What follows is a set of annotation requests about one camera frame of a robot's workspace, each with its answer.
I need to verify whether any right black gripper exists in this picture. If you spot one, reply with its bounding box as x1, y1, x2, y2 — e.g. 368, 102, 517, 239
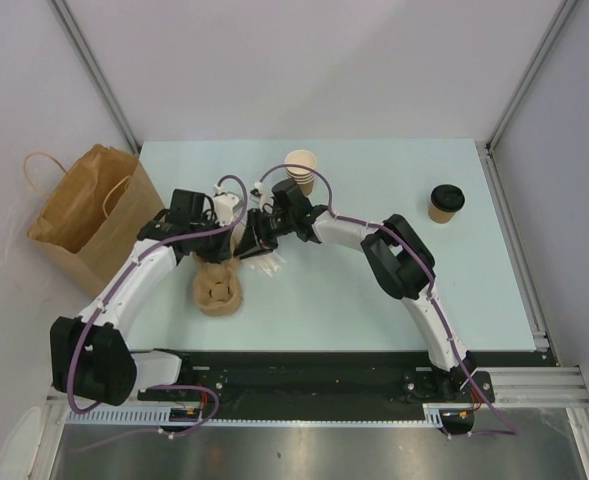
234, 209, 295, 261

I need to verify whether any pulp cup carrier tray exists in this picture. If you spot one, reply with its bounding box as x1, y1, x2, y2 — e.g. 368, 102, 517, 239
192, 254, 243, 317

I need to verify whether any brown paper bag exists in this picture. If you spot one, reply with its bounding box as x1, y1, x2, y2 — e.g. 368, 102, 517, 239
27, 144, 165, 297

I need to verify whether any black plastic cup lid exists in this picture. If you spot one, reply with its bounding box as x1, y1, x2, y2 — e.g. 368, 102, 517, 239
430, 184, 465, 213

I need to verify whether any brown paper coffee cup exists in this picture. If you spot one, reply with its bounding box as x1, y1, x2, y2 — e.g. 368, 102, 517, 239
428, 203, 457, 224

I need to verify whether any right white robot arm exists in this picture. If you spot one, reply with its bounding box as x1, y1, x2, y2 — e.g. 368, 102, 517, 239
235, 180, 489, 403

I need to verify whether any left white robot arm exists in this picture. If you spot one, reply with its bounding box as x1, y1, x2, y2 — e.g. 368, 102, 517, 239
50, 187, 243, 413

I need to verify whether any bundle of wrapped straws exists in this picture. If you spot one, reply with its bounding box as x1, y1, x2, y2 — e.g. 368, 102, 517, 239
241, 253, 285, 277

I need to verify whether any stack of paper cups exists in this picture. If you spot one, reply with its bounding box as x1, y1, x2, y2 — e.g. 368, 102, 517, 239
284, 150, 318, 196

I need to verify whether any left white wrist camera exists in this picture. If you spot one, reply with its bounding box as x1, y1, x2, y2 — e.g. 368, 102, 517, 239
213, 186, 243, 226

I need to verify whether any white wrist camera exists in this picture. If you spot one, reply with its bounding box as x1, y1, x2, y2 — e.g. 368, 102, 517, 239
213, 186, 243, 226
250, 181, 273, 209

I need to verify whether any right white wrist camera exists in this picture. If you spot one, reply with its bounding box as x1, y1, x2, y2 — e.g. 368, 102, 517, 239
250, 181, 273, 209

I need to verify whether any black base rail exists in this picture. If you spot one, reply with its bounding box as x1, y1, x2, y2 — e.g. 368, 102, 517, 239
161, 350, 554, 414

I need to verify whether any white slotted cable duct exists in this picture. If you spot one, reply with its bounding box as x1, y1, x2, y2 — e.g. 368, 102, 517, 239
65, 404, 472, 428

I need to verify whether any aluminium frame post right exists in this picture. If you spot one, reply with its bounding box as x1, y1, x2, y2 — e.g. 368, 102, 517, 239
488, 0, 578, 146

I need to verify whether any aluminium frame post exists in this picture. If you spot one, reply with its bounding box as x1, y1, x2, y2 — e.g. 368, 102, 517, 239
488, 0, 578, 146
46, 0, 142, 155

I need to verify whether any aluminium frame post left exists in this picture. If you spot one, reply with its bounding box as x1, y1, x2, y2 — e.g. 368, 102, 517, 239
46, 0, 142, 155

